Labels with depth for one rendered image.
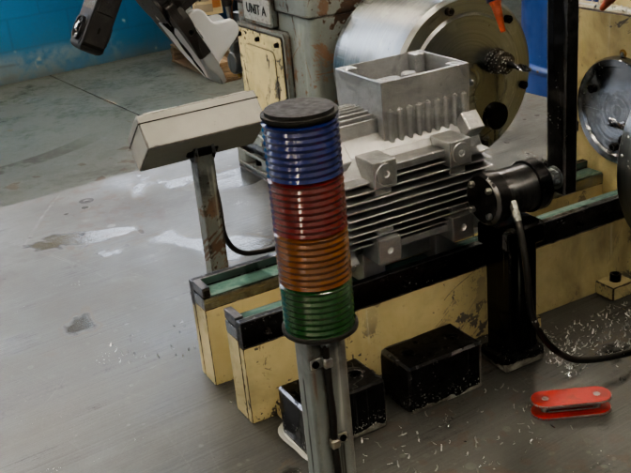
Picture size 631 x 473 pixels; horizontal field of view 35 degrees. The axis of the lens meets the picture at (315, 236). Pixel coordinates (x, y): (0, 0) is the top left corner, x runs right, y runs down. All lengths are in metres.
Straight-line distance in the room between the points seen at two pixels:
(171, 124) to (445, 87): 0.37
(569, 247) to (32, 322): 0.74
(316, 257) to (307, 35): 0.88
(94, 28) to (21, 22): 5.69
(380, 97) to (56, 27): 5.77
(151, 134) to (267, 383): 0.37
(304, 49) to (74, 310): 0.55
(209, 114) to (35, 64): 5.49
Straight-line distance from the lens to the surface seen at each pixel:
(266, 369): 1.11
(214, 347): 1.19
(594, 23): 1.43
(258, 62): 1.76
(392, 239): 1.10
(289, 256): 0.77
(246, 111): 1.33
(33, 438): 1.19
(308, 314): 0.79
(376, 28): 1.50
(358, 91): 1.14
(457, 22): 1.47
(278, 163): 0.75
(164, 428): 1.15
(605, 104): 1.42
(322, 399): 0.85
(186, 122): 1.31
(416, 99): 1.13
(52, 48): 6.81
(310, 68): 1.62
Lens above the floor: 1.42
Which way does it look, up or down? 23 degrees down
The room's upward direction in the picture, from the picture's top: 6 degrees counter-clockwise
